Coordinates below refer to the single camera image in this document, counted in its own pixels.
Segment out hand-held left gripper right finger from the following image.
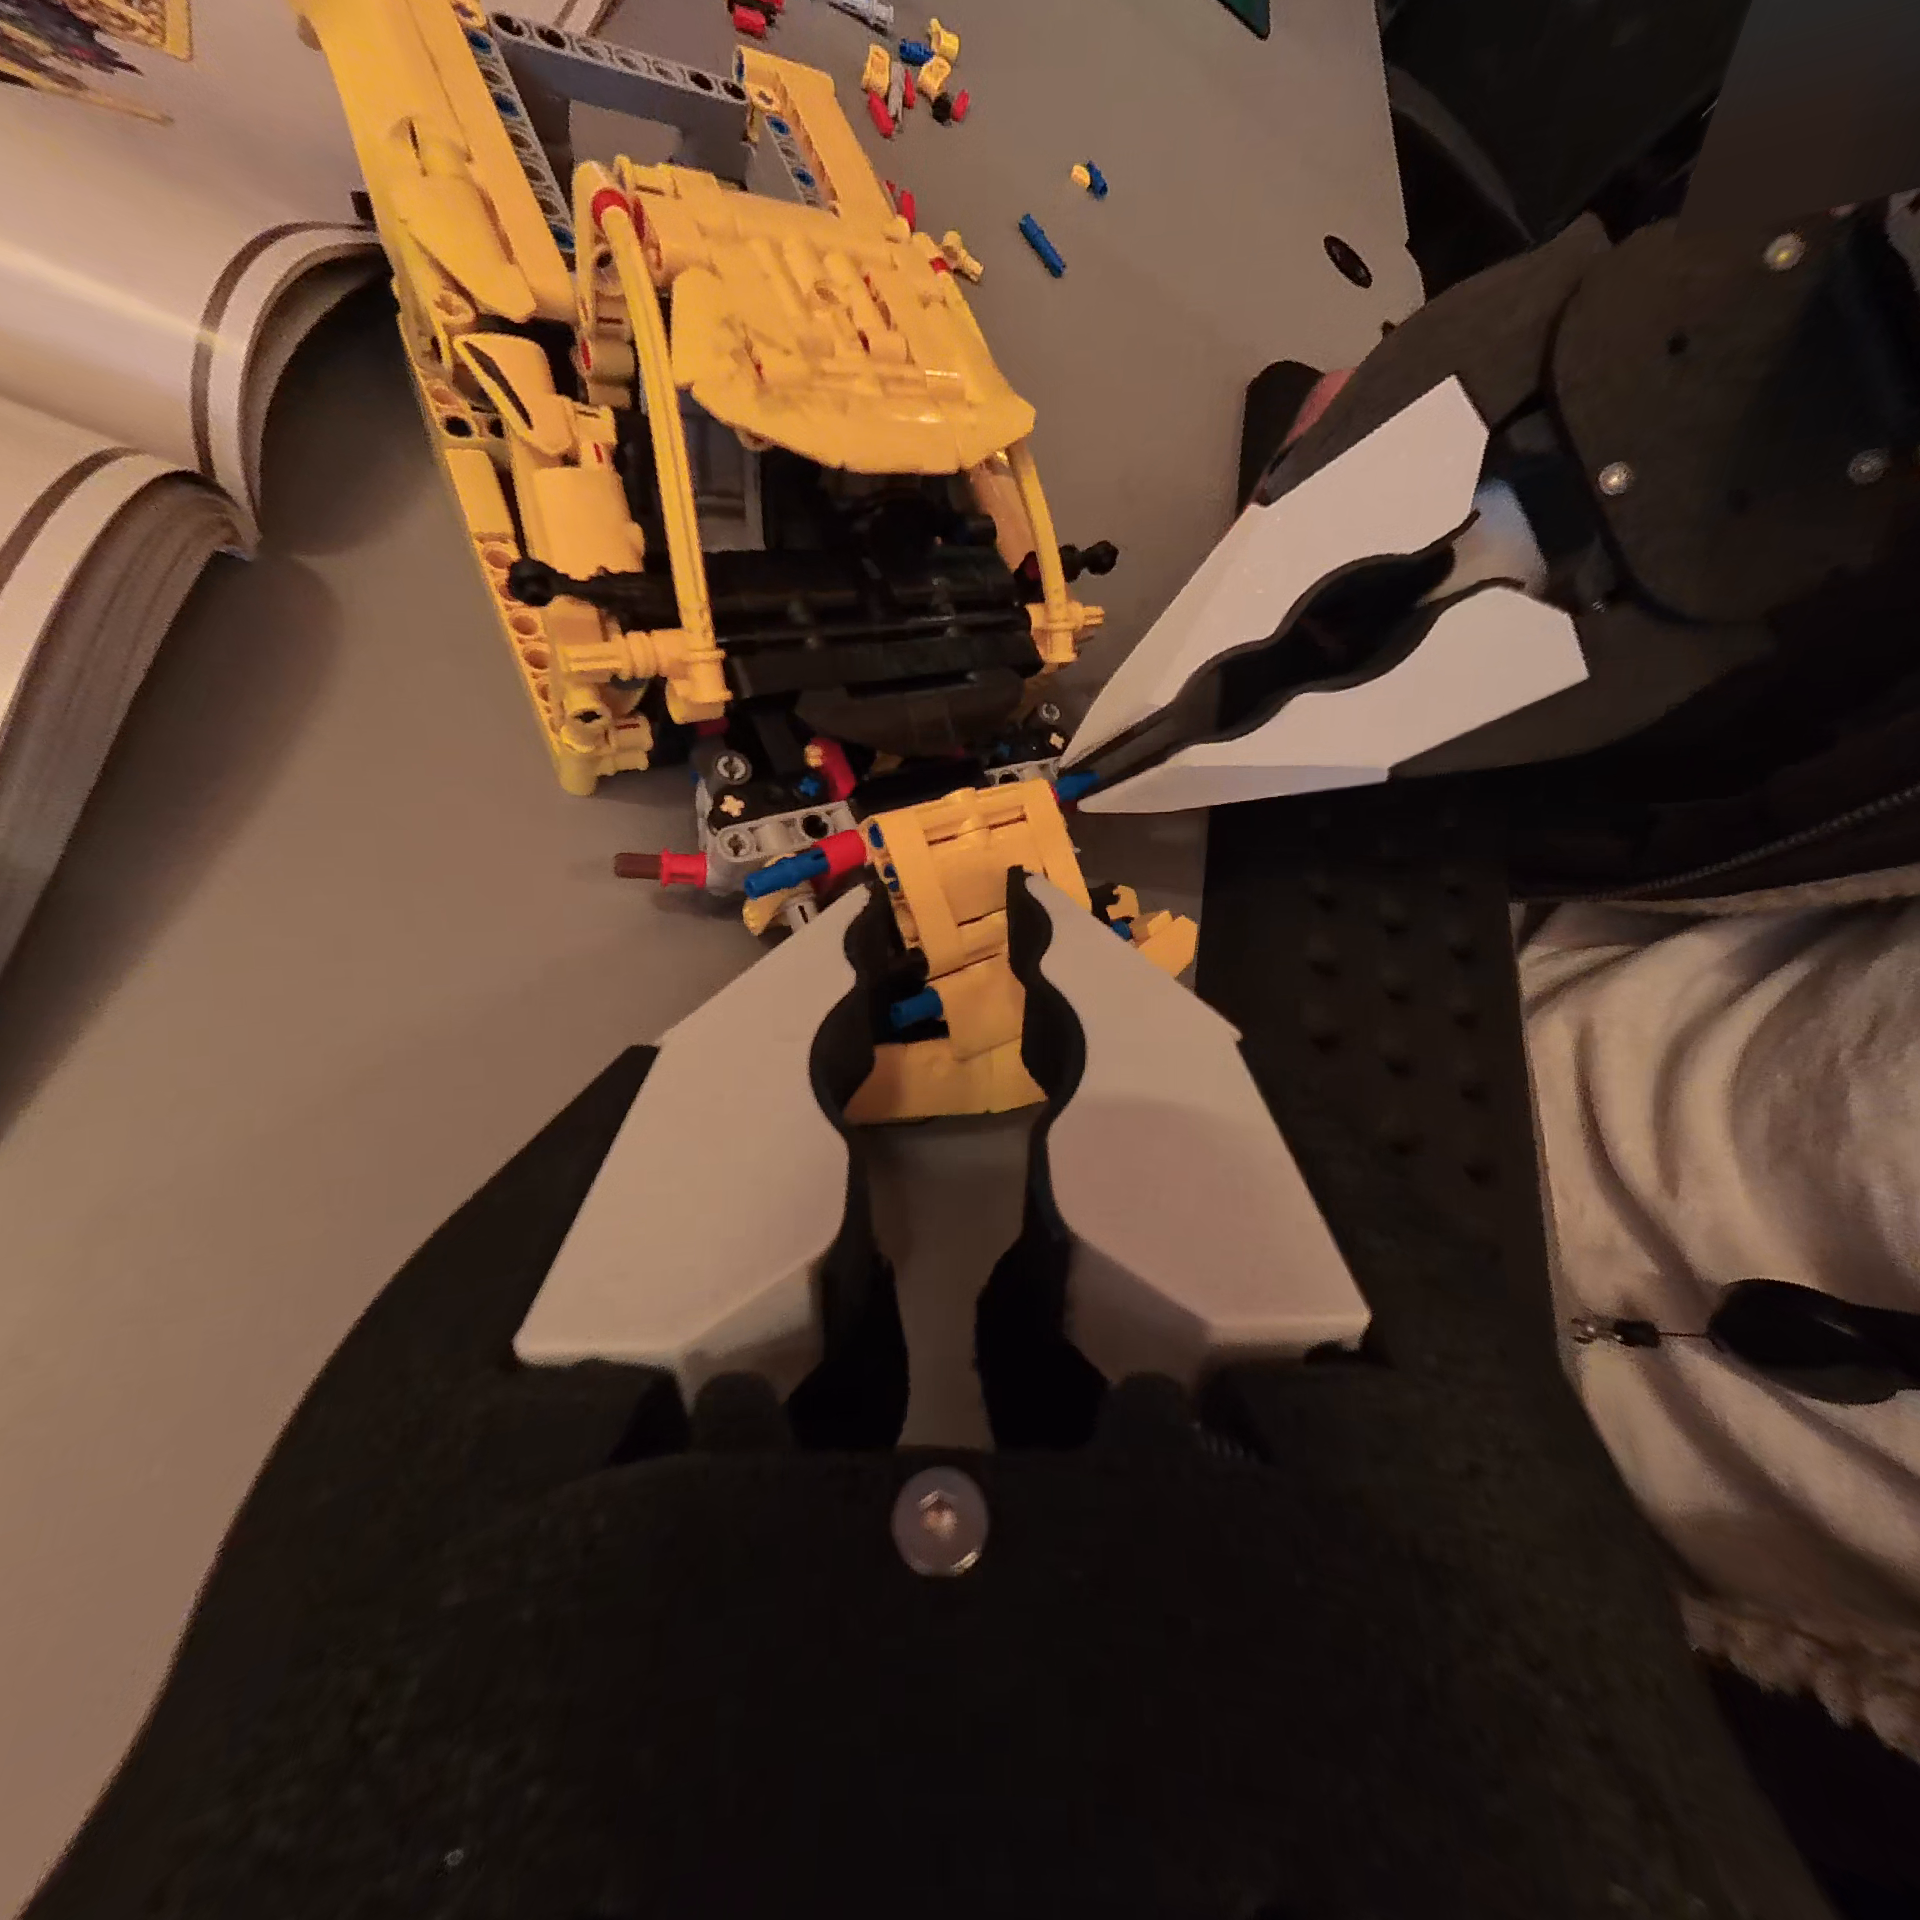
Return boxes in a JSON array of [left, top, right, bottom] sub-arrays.
[[1006, 867, 1373, 1380]]

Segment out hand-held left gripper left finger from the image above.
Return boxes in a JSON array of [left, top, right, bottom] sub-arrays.
[[511, 887, 890, 1409]]

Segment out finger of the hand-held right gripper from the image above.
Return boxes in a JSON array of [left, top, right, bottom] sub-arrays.
[[1075, 581, 1592, 816], [1068, 375, 1493, 769]]

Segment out yellow brick hood panel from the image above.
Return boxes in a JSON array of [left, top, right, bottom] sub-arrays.
[[847, 780, 1083, 1128]]

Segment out yellow brick model car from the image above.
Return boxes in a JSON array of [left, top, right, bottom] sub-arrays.
[[294, 0, 1205, 1128]]

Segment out black dotted rubber mat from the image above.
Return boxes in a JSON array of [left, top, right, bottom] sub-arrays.
[[1202, 360, 1563, 1351]]

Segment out pile of small coloured bricks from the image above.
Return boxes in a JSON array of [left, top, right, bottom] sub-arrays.
[[726, 0, 1117, 284]]

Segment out open instruction booklet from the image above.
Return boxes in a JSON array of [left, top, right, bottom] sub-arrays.
[[0, 0, 626, 967]]

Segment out black jacket cord toggle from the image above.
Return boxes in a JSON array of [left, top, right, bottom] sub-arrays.
[[1571, 1278, 1920, 1409]]

